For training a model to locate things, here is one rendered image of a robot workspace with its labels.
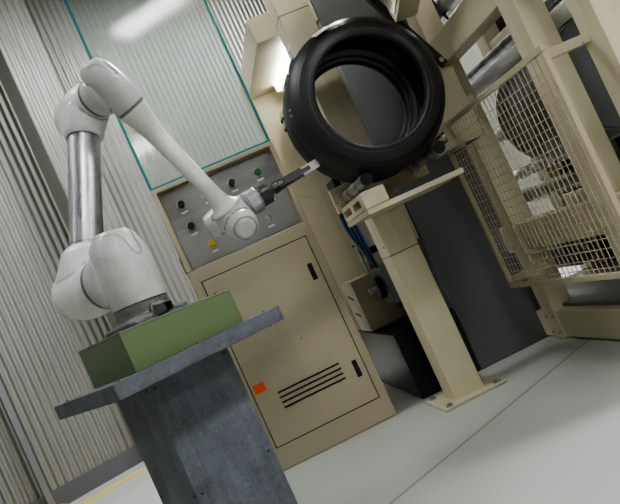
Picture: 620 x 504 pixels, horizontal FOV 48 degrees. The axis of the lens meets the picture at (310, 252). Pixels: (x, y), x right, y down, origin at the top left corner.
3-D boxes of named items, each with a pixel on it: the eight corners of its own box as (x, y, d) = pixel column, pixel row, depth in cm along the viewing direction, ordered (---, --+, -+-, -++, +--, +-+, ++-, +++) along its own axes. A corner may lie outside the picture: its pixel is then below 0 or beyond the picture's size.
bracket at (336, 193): (338, 214, 268) (327, 191, 268) (427, 174, 274) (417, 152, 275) (339, 213, 265) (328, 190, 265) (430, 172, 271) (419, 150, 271)
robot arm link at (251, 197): (238, 196, 241) (252, 188, 242) (251, 219, 240) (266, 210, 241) (238, 192, 232) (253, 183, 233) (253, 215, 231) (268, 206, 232)
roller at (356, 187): (353, 190, 267) (353, 202, 267) (342, 189, 267) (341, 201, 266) (373, 172, 233) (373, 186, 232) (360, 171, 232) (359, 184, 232)
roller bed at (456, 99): (436, 159, 289) (406, 94, 289) (466, 145, 291) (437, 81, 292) (452, 148, 269) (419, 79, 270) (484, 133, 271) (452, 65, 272)
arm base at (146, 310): (143, 322, 175) (135, 302, 175) (104, 340, 191) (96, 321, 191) (198, 301, 188) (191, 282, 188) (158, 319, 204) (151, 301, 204)
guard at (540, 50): (510, 288, 277) (436, 130, 279) (514, 286, 278) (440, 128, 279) (647, 276, 189) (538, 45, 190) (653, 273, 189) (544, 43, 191)
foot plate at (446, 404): (425, 403, 286) (423, 398, 286) (481, 375, 290) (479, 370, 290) (446, 412, 260) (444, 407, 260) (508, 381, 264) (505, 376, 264)
